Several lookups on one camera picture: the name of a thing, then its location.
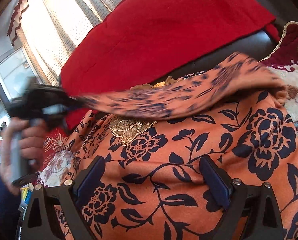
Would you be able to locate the grey crt television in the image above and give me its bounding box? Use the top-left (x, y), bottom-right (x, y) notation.
top-left (0, 47), bottom-right (42, 108)

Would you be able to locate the person's left hand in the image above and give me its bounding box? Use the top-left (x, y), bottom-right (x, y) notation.
top-left (0, 117), bottom-right (47, 196)

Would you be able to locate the orange floral small garment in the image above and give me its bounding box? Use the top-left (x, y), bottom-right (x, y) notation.
top-left (63, 53), bottom-right (298, 239)

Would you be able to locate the dark blue sleeve forearm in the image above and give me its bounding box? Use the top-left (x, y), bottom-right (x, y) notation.
top-left (0, 177), bottom-right (21, 239)

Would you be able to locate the red blanket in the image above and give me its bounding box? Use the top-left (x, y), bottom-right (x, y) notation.
top-left (60, 0), bottom-right (281, 131)

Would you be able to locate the floral plush seat cover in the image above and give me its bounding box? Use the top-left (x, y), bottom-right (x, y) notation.
top-left (261, 21), bottom-right (298, 136)

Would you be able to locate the white dotted curtain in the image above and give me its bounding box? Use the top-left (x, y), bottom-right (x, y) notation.
top-left (7, 0), bottom-right (122, 86)

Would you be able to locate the red gift box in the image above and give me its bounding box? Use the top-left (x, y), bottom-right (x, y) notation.
top-left (41, 128), bottom-right (72, 181)

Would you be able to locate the black leather sofa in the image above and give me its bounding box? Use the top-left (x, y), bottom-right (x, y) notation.
top-left (163, 0), bottom-right (298, 81)

